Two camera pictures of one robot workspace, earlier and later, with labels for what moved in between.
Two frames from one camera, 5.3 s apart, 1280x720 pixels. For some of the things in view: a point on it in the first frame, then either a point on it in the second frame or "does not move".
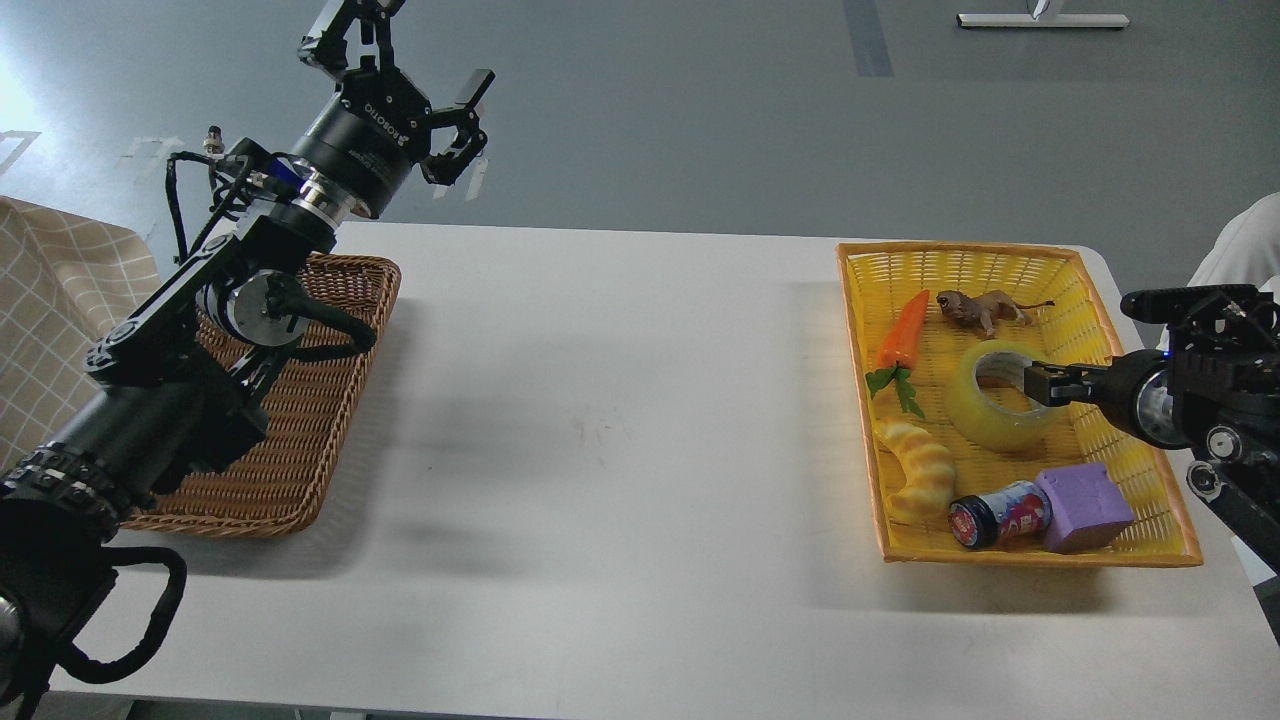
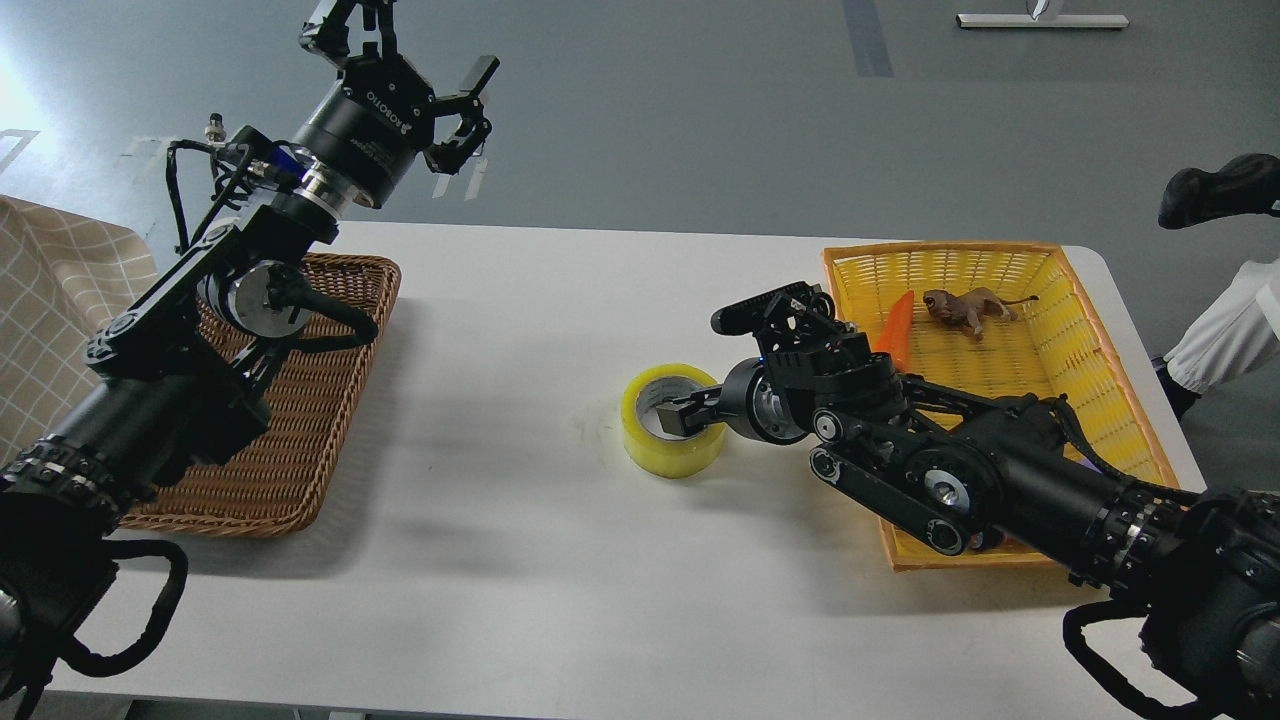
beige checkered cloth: [67, 279] does not move
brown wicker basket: [273, 489] does not move
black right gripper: [1134, 389] → [753, 403]
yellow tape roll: [978, 421] → [662, 456]
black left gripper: [364, 141] does not move
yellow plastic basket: [966, 468] does not move
